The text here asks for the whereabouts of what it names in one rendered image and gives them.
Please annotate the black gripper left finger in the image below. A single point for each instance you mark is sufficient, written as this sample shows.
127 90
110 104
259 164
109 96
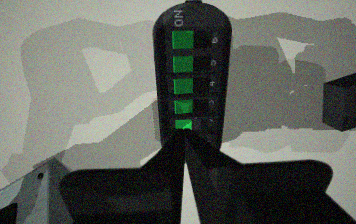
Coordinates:
156 187

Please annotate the dark grey controller unit with label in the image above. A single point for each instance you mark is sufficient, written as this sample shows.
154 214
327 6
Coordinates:
191 44

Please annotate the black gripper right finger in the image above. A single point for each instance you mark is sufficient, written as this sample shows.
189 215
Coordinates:
219 181

